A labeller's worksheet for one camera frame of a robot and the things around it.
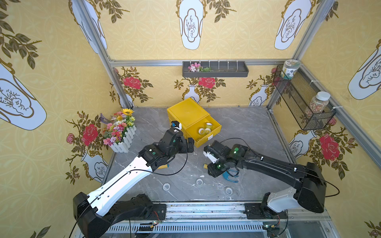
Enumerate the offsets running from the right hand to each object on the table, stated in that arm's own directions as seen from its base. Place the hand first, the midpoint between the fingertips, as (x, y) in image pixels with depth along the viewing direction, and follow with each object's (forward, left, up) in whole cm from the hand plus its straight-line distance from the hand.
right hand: (212, 167), depth 79 cm
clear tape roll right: (-8, -10, -9) cm, 16 cm away
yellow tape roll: (+19, +6, +7) cm, 21 cm away
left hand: (+9, +17, +12) cm, 23 cm away
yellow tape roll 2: (+20, +3, +5) cm, 21 cm away
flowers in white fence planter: (+17, +55, +6) cm, 58 cm away
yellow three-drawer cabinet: (+21, +9, +12) cm, 26 cm away
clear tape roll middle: (-4, +7, -9) cm, 12 cm away
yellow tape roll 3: (+24, +2, +7) cm, 25 cm away
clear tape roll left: (-8, +25, -9) cm, 28 cm away
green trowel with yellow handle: (+2, +28, -7) cm, 29 cm away
